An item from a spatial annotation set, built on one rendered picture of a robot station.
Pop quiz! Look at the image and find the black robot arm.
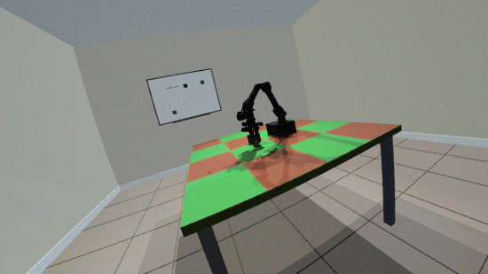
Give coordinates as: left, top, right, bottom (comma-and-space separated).
237, 82, 287, 123

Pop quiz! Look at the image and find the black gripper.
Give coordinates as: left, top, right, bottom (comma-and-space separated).
241, 117, 263, 138

